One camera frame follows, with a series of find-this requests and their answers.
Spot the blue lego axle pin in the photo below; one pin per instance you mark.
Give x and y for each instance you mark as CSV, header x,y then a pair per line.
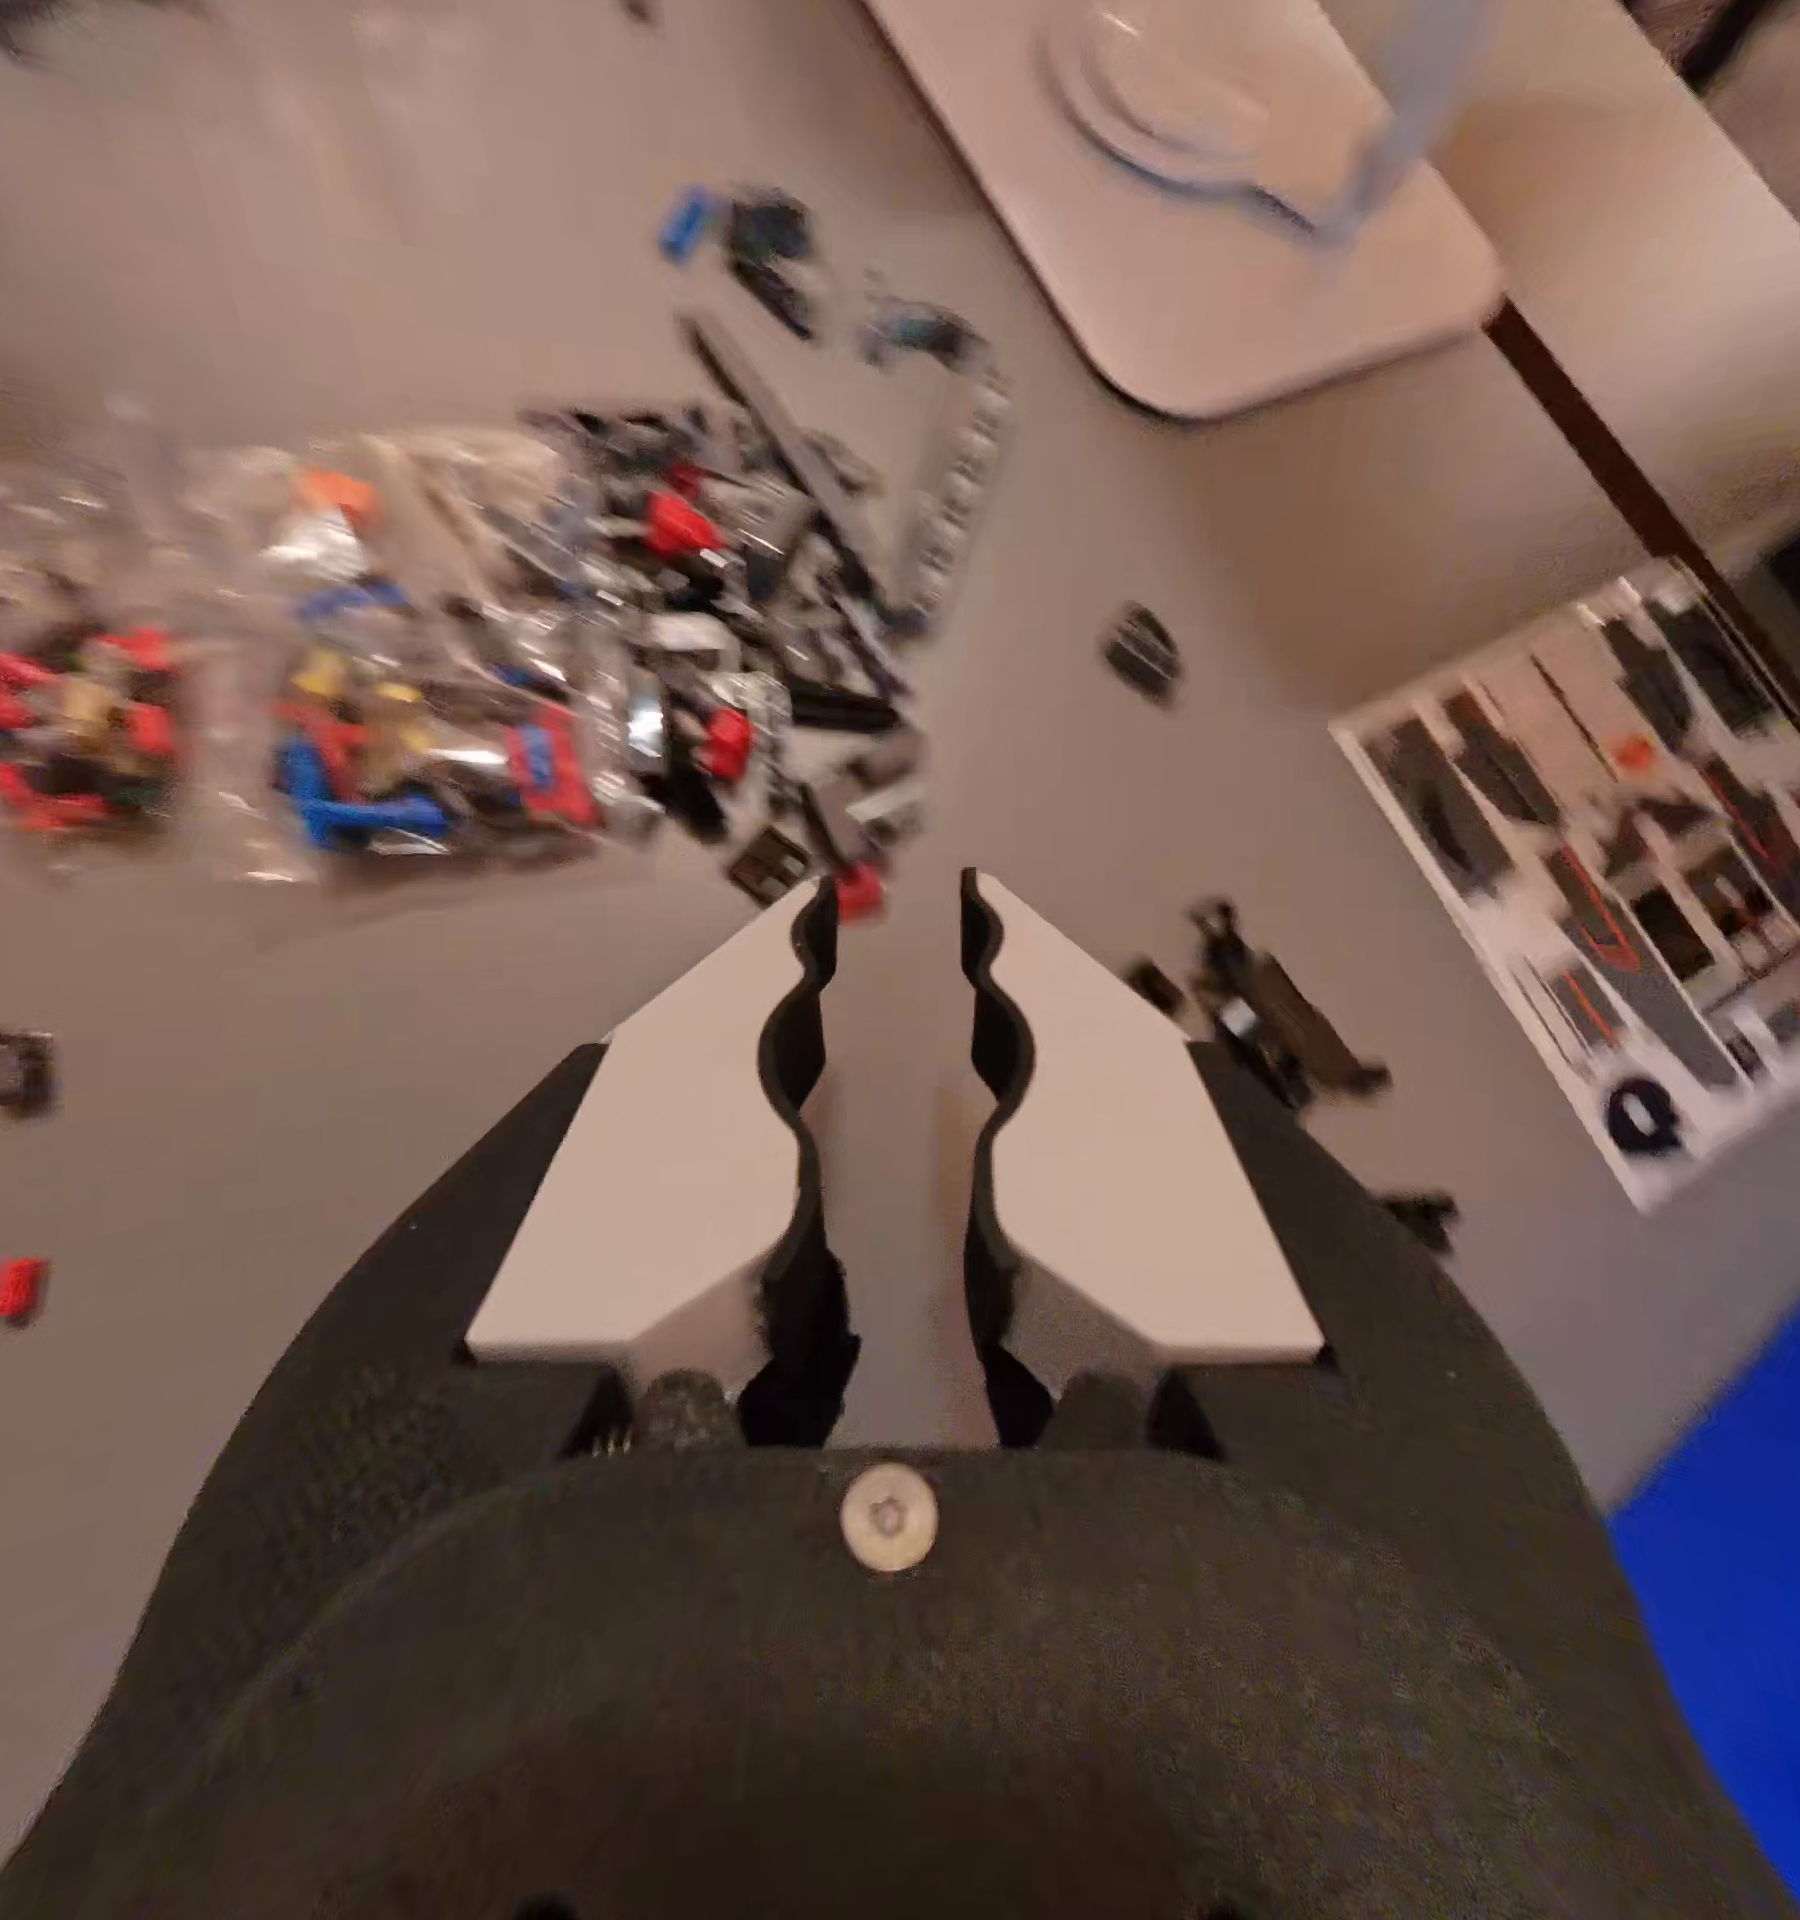
x,y
682,220

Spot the small grey lego connector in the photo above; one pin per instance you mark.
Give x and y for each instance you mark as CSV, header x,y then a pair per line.
x,y
1140,647

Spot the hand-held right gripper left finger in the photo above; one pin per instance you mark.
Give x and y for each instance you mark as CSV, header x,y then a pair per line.
x,y
659,1185

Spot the black lego claw assembly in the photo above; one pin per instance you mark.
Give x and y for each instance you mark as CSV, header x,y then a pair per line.
x,y
1275,1013

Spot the black lego connector piece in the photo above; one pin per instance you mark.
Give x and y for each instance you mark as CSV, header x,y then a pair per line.
x,y
1417,1217

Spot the red curved lego piece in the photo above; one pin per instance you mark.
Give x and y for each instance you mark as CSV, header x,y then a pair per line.
x,y
857,888

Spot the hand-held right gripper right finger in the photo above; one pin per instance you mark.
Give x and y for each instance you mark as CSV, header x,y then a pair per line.
x,y
1140,1185

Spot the orange lego piece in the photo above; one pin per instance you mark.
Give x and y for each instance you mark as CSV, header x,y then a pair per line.
x,y
337,492

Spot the red lego pin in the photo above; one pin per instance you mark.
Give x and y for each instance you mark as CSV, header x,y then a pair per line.
x,y
10,1290

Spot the pile of lego pieces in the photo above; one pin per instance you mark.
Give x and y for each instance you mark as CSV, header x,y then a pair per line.
x,y
779,570

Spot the dark grey angled lego piece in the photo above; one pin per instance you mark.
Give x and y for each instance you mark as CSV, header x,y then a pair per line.
x,y
773,249

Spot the blue plastic bin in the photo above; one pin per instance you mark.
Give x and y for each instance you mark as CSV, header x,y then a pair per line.
x,y
1770,1576

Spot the small dark lego piece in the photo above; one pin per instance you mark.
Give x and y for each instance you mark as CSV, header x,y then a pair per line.
x,y
10,1068

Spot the sticker sheet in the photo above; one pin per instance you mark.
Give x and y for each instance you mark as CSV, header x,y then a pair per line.
x,y
1590,901

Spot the small bag of blue pieces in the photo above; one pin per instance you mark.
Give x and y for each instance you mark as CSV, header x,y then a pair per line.
x,y
390,721

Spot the grey lego block piece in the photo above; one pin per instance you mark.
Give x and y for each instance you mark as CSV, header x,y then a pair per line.
x,y
773,867

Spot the white folding stand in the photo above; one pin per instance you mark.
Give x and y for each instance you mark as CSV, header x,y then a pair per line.
x,y
1216,255

